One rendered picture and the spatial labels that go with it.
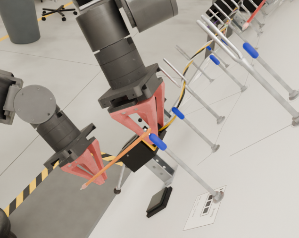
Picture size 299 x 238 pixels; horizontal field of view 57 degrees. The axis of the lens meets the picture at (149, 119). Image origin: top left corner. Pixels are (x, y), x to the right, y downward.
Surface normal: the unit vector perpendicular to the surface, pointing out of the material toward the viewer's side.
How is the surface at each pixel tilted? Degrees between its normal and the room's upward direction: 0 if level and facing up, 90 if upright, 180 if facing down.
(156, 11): 93
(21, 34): 94
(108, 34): 68
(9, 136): 0
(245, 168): 54
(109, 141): 0
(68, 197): 0
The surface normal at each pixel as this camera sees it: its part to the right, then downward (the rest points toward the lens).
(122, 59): 0.22, 0.26
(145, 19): 0.29, 0.70
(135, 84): -0.41, -0.85
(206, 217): -0.73, -0.67
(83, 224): 0.00, -0.79
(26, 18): 0.70, 0.49
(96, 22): -0.05, 0.39
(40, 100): 0.33, -0.02
